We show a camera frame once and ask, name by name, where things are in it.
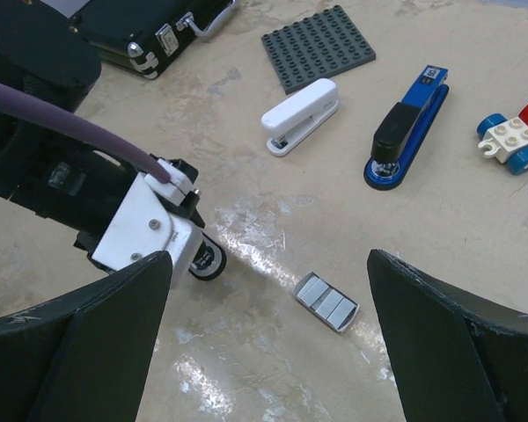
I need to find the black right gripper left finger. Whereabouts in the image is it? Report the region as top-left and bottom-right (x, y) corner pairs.
(0, 251), (172, 421)

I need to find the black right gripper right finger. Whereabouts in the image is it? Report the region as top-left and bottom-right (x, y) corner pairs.
(367, 250), (528, 421)

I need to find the tray of silver staples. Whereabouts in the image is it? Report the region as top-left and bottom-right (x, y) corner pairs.
(292, 272), (360, 333)

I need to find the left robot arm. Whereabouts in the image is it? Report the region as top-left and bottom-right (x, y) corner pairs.
(0, 1), (136, 236)

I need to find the small white stapler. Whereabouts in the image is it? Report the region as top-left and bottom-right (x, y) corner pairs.
(260, 78), (340, 157)

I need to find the red white toy car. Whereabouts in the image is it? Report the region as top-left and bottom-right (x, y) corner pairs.
(476, 104), (528, 176)

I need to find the grey studded building plate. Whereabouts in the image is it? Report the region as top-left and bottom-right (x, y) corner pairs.
(260, 5), (377, 95)

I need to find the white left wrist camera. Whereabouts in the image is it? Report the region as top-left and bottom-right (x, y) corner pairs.
(89, 158), (227, 281)

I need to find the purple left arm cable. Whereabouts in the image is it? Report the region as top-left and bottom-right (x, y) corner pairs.
(0, 76), (172, 185)

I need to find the black case with metal handle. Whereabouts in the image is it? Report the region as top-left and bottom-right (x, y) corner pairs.
(70, 0), (238, 80)

